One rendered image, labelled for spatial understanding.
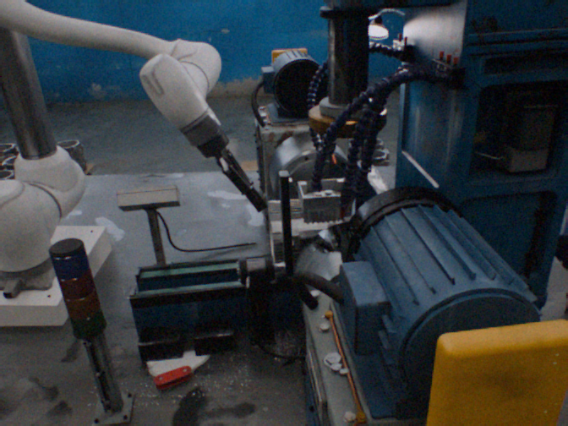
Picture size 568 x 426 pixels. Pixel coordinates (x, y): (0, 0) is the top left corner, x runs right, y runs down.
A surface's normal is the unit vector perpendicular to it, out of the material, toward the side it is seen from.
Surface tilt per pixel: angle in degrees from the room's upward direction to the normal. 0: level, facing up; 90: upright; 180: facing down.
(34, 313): 90
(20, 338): 0
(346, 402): 0
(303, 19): 90
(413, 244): 22
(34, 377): 0
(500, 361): 90
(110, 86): 90
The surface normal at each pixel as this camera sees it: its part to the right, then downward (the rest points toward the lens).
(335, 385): -0.04, -0.88
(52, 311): -0.03, 0.47
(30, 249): 0.68, 0.38
